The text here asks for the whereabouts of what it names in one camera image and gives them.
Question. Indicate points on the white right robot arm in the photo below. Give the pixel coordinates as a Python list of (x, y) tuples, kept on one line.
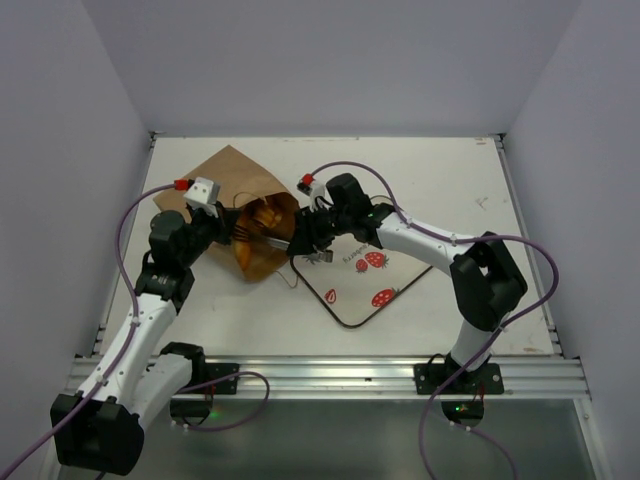
[(486, 280)]

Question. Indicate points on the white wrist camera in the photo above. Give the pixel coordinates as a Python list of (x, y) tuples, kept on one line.
[(203, 195), (313, 189)]

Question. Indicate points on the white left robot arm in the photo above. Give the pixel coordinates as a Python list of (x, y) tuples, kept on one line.
[(101, 427)]

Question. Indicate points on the long orange fake baguette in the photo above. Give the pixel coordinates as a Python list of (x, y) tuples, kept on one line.
[(242, 248)]

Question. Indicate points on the brown paper bag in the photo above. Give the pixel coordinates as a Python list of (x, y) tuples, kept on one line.
[(242, 181)]

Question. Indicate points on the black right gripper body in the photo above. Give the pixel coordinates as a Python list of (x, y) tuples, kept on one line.
[(300, 231)]

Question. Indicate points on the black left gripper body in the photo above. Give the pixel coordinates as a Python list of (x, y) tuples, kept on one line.
[(203, 229)]

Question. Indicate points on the metal tongs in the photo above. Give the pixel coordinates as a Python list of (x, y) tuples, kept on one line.
[(242, 234)]

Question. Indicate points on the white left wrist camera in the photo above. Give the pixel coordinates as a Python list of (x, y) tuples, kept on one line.
[(203, 195)]

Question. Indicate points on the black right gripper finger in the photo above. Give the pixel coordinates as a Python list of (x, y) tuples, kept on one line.
[(304, 219), (303, 242)]

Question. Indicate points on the strawberry pattern tray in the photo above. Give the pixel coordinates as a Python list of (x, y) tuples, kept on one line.
[(359, 281)]

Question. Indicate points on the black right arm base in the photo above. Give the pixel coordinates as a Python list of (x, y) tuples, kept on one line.
[(472, 386)]

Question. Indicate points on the aluminium front frame rail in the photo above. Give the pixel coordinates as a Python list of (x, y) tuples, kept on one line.
[(393, 378)]

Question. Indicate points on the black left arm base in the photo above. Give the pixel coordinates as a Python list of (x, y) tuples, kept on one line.
[(197, 405)]

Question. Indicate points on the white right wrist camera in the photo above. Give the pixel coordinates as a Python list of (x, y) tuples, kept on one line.
[(313, 189)]

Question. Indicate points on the round yellow fake pastry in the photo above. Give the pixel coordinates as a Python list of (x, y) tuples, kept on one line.
[(267, 215)]

